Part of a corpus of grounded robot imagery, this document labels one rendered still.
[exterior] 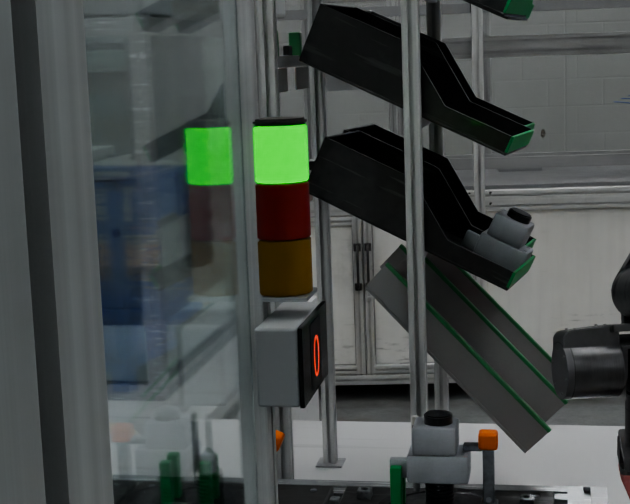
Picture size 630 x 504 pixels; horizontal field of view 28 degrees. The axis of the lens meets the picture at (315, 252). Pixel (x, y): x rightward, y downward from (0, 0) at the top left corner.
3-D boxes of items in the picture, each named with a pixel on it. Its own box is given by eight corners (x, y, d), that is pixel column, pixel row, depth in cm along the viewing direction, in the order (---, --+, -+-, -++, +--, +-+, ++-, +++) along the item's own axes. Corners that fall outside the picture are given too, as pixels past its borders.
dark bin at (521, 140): (526, 147, 158) (551, 93, 156) (505, 156, 146) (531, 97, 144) (333, 59, 165) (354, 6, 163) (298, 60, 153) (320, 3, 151)
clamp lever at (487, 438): (499, 498, 133) (498, 428, 132) (498, 504, 131) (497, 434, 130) (464, 497, 133) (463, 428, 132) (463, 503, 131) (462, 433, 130)
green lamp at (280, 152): (313, 177, 113) (311, 123, 112) (303, 183, 108) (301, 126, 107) (259, 178, 114) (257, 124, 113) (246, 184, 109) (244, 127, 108)
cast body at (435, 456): (471, 471, 134) (470, 407, 133) (468, 485, 130) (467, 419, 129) (393, 469, 136) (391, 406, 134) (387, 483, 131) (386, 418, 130)
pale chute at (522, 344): (544, 392, 178) (566, 372, 176) (526, 418, 166) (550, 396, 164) (406, 251, 182) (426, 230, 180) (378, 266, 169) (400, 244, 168)
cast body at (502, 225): (524, 269, 160) (547, 220, 158) (517, 275, 155) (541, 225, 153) (465, 241, 162) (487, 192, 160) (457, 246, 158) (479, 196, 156)
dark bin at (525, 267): (528, 272, 160) (552, 221, 158) (507, 291, 148) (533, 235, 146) (337, 180, 168) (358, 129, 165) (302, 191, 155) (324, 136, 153)
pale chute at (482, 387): (544, 423, 163) (568, 401, 162) (525, 454, 151) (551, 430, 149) (394, 269, 167) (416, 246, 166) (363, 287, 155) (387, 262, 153)
